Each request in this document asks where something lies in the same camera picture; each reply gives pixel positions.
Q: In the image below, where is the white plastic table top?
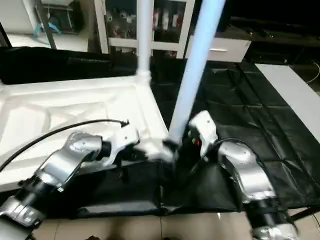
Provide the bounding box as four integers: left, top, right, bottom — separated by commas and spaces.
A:
0, 70, 179, 194

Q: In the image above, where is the white plastic table leg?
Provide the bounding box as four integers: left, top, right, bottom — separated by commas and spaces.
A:
167, 0, 227, 149
135, 0, 155, 82

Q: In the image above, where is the black work mat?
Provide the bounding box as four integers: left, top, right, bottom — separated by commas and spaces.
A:
0, 45, 320, 221

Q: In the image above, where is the white drawer unit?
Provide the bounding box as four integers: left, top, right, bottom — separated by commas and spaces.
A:
184, 38, 252, 64

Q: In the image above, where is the white glass door cabinet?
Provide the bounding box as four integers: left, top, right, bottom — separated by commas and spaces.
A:
94, 0, 196, 60

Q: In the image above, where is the black tripod leg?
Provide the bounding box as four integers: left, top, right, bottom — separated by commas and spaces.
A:
290, 207, 320, 223

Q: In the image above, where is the teal stand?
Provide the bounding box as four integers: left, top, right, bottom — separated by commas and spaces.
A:
32, 21, 61, 39

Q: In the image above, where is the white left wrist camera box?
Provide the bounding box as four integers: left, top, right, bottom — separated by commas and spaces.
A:
104, 123, 142, 162

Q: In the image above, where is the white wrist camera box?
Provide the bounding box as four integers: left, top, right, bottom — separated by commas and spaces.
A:
104, 123, 142, 162
187, 110, 220, 162

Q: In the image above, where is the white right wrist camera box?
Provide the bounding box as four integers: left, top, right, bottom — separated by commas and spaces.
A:
187, 110, 220, 162

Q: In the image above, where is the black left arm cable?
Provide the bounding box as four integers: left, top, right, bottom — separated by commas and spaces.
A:
0, 119, 131, 174

